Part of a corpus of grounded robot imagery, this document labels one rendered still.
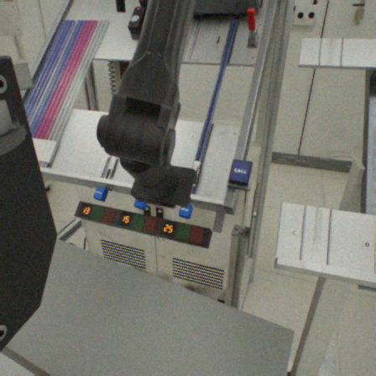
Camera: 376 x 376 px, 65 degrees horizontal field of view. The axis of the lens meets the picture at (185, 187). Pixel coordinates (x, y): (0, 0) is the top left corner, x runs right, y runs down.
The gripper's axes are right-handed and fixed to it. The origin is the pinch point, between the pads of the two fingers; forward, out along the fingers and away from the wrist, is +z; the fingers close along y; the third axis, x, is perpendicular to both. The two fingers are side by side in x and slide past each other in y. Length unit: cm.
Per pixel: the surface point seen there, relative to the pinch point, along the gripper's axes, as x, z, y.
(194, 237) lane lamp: 5.0, 10.1, -2.6
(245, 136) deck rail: -19.7, 7.7, -9.0
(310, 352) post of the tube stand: 24, 50, -34
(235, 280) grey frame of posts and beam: 10.7, 27.0, -11.4
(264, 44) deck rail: -46.2, 7.4, -8.6
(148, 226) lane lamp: 4.7, 10.0, 8.4
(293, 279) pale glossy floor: 0, 102, -31
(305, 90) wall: -143, 147, -23
